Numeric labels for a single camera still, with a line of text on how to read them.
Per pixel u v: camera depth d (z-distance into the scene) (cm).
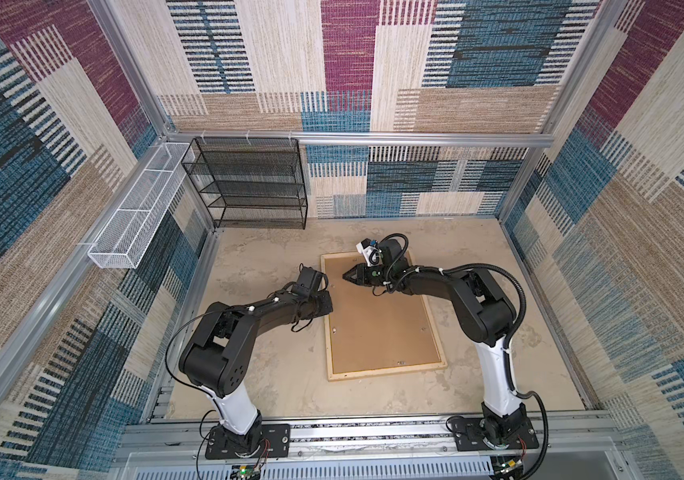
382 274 87
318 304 83
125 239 70
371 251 93
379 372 83
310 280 76
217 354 47
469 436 73
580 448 74
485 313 57
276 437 74
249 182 109
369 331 91
